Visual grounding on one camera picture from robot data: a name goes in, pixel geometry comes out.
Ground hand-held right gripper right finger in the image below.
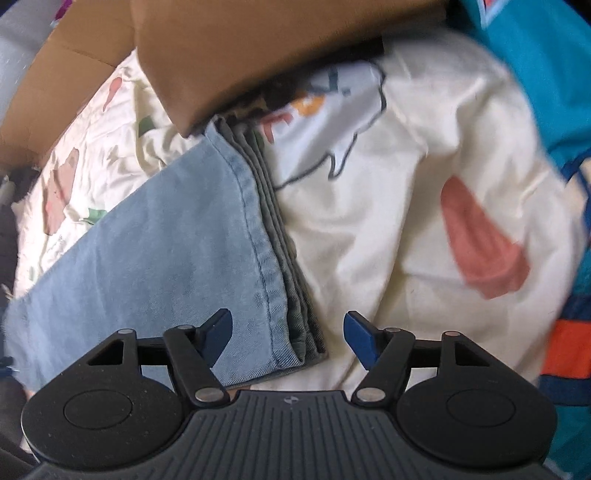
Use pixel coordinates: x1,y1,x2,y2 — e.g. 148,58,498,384
343,311,497,408

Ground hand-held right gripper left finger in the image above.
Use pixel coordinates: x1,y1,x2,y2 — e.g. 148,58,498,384
88,308,232,408

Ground light blue denim pants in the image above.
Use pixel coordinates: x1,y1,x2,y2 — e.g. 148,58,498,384
4,117,329,391

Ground cream bear-print bedsheet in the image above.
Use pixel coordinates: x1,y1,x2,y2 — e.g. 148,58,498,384
9,46,587,407

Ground folded brown cloth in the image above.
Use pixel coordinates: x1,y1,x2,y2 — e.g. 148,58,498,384
131,0,446,138

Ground flattened brown cardboard box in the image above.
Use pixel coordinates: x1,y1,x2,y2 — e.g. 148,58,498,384
0,0,139,169

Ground teal patterned cloth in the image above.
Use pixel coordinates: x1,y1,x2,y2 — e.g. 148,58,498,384
450,0,591,480

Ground grey upright mattress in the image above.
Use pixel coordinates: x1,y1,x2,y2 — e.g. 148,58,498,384
0,14,58,112

